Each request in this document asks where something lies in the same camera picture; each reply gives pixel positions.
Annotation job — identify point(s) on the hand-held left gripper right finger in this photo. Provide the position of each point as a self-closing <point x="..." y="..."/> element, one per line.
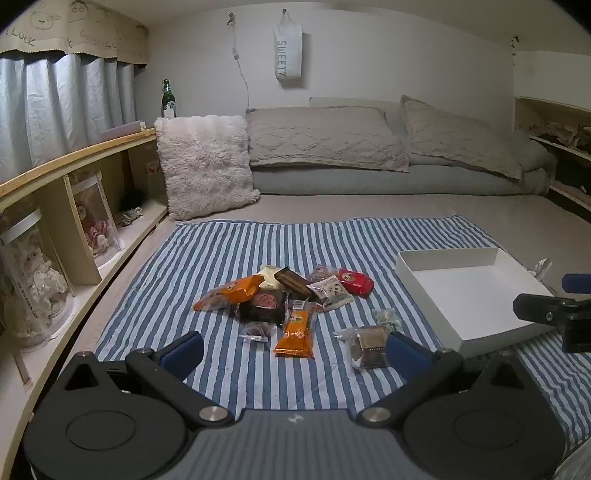
<point x="404" y="355"/>

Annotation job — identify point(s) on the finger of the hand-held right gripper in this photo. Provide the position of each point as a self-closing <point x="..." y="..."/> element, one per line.
<point x="535" y="307"/>
<point x="577" y="282"/>

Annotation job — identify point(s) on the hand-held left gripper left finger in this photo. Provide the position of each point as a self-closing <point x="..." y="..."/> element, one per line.
<point x="184" y="353"/>

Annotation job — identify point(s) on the clear-wrapped brown cake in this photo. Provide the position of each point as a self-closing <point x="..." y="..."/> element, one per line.
<point x="369" y="346"/>

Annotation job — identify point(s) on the white cardboard box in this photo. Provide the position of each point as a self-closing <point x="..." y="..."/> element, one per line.
<point x="466" y="295"/>

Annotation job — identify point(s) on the orange clear fried snack packet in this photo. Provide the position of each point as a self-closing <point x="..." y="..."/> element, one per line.
<point x="231" y="291"/>

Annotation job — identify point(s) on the white soup packet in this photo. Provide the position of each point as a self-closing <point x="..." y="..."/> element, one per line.
<point x="331" y="290"/>

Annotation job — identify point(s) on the cream snack packet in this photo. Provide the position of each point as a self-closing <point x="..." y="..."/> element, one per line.
<point x="268" y="273"/>

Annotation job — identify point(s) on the crumpled clear wrapper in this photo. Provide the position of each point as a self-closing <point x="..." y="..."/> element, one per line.
<point x="541" y="267"/>

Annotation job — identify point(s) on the small green candy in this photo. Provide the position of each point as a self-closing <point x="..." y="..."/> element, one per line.
<point x="385" y="318"/>

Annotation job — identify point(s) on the small dark candy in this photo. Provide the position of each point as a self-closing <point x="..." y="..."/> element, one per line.
<point x="256" y="331"/>

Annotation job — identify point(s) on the red snack packet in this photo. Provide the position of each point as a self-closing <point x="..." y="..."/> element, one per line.
<point x="356" y="281"/>

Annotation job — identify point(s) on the dark round pastry pack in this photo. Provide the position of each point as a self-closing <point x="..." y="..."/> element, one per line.
<point x="264" y="304"/>

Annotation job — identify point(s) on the blue white striped blanket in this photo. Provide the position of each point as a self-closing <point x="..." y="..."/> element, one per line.
<point x="207" y="249"/>

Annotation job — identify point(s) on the orange snack bar packet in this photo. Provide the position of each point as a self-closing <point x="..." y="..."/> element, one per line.
<point x="295" y="332"/>

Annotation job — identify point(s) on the small pink packet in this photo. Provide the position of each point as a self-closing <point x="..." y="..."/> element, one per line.
<point x="320" y="272"/>

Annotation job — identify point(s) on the brown wafer pack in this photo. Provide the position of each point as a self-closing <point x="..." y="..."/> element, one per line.
<point x="291" y="279"/>

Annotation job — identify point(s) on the small lace item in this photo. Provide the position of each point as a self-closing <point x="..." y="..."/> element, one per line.
<point x="130" y="216"/>

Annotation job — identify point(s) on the crumpled beige paper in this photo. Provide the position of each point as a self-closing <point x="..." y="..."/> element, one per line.
<point x="563" y="132"/>

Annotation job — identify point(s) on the red doll in clear case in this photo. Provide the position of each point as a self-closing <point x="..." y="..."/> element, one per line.
<point x="94" y="226"/>

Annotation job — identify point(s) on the white doll in clear case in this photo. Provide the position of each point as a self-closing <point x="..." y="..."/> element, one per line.
<point x="37" y="277"/>

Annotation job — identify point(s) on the wooden bedside shelf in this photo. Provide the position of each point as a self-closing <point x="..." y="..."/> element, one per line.
<point x="64" y="230"/>

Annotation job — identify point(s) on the folded grey duvet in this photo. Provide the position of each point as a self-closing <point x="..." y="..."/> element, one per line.
<point x="369" y="182"/>

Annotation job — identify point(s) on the fluffy white pillow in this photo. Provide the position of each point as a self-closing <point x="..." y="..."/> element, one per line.
<point x="205" y="166"/>

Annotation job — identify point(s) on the beige quilted pillow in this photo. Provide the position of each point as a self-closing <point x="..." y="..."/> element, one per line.
<point x="323" y="138"/>
<point x="457" y="134"/>

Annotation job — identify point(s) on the pink flat box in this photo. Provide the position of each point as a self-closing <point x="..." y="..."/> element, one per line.
<point x="122" y="129"/>

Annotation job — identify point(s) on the white charger plug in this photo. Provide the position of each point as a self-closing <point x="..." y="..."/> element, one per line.
<point x="170" y="112"/>

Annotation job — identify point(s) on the green glass bottle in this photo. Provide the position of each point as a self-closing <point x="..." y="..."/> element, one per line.
<point x="167" y="94"/>

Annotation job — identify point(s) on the grey curtain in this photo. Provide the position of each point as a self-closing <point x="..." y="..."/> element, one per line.
<point x="55" y="106"/>

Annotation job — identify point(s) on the white hanging bag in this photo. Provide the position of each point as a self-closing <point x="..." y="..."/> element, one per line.
<point x="288" y="50"/>

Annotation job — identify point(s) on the beige printed valance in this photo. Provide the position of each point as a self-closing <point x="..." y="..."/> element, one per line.
<point x="83" y="27"/>

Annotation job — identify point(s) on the cream wall shelf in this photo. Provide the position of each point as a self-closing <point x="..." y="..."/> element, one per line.
<point x="524" y="115"/>

